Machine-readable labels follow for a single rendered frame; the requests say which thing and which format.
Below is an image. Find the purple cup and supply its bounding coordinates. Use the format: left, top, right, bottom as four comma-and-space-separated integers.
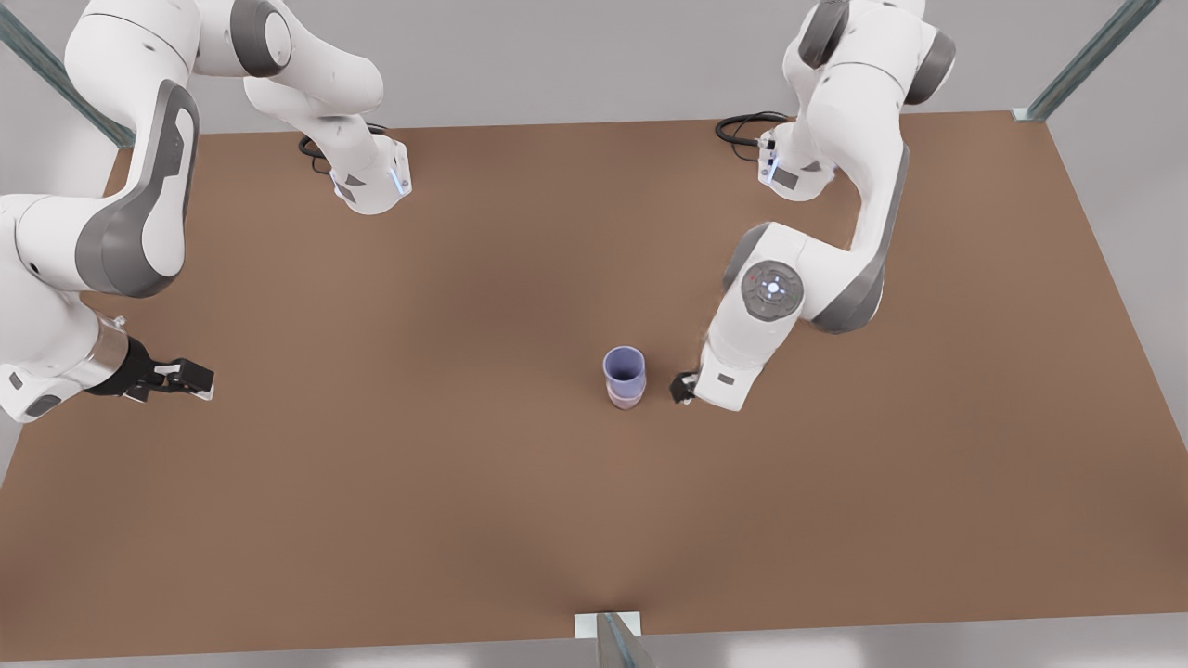
603, 346, 648, 397

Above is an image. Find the black cable loop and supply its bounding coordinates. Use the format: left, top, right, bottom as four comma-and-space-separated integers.
298, 122, 392, 175
715, 111, 795, 164

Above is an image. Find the silver frame post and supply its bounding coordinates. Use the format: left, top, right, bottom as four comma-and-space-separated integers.
574, 610, 658, 668
1011, 0, 1163, 124
0, 7, 137, 150

